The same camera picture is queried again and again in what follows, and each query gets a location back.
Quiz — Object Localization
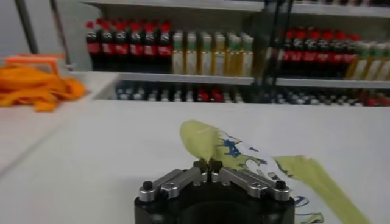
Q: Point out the black slanted frame bar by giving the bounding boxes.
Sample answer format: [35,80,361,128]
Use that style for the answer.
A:
[14,0,40,55]

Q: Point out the yellow juice bottle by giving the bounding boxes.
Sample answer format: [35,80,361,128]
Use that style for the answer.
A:
[347,42,371,81]
[379,43,390,82]
[240,33,255,77]
[185,32,199,76]
[199,32,213,76]
[227,33,241,77]
[213,32,227,77]
[367,43,385,82]
[172,32,186,75]

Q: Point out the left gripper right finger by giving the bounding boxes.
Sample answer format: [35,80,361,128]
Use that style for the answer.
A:
[208,158,292,202]

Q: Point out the yellow-green t-shirt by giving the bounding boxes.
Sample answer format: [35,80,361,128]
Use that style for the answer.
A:
[179,119,372,224]

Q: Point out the black cabinet centre post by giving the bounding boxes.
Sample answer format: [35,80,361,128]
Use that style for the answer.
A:
[252,0,295,103]

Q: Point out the white side table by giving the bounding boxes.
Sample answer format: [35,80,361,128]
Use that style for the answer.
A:
[0,70,122,171]

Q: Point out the crumpled orange cloth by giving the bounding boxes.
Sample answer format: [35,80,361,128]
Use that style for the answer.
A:
[0,65,88,112]

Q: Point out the white beverage display cabinet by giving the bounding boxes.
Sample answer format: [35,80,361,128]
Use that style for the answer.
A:
[69,0,269,104]
[264,0,390,107]

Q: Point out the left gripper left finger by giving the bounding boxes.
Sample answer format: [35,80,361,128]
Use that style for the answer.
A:
[138,158,210,203]

